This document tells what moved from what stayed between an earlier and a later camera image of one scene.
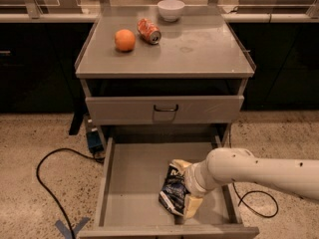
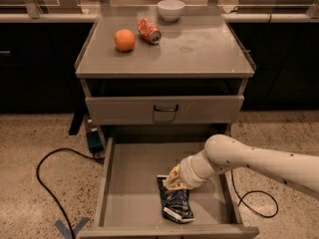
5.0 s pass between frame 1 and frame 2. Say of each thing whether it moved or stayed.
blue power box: stayed
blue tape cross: stayed
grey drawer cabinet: stayed
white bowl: stayed
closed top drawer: stayed
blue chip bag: moved
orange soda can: stayed
